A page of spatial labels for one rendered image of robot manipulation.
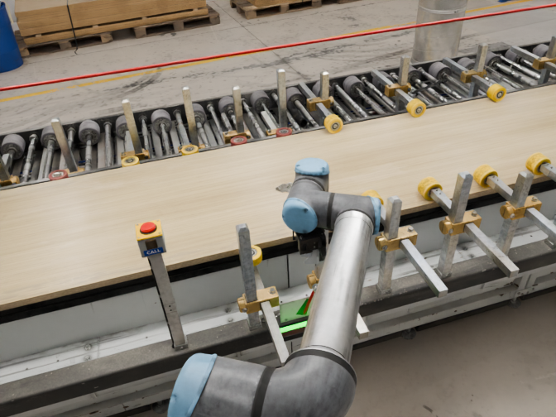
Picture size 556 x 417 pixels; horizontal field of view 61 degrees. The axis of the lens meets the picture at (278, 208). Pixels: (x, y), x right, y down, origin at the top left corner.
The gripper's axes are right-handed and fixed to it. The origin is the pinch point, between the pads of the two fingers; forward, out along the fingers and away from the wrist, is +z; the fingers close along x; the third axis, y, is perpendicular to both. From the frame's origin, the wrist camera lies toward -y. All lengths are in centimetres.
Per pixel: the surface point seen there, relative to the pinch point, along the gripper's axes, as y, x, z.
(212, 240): 28.8, -34.3, 11.0
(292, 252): 0.2, -27.9, 20.6
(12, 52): 188, -533, 82
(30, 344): 99, -28, 34
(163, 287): 47.5, -6.2, 0.6
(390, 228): -27.6, -6.1, -0.8
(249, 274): 21.1, -6.2, 4.0
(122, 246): 61, -42, 11
